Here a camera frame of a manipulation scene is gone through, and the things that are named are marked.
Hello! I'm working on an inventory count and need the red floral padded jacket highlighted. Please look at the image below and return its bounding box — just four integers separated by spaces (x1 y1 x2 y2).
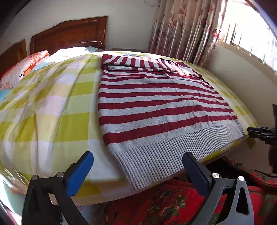
104 157 276 224

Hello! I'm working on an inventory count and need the yellow green checked bedsheet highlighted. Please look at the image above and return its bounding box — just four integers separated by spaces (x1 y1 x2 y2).
1 52 257 205

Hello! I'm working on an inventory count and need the red white striped sweater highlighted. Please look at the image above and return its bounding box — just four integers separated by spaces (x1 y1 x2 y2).
98 54 245 190

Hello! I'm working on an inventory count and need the window with bars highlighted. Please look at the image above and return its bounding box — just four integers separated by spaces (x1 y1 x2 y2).
221 1 276 73

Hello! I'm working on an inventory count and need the floral pink pillow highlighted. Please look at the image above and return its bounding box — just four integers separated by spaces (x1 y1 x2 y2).
1 50 50 90

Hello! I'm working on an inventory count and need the white pillow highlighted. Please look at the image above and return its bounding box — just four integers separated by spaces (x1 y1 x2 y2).
32 46 100 71

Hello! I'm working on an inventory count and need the pink floral curtain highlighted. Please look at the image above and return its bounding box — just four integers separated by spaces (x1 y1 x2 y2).
148 0 228 67

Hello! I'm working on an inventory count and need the brown wooden headboard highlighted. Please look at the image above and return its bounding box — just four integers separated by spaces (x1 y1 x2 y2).
30 16 108 54
0 39 27 75

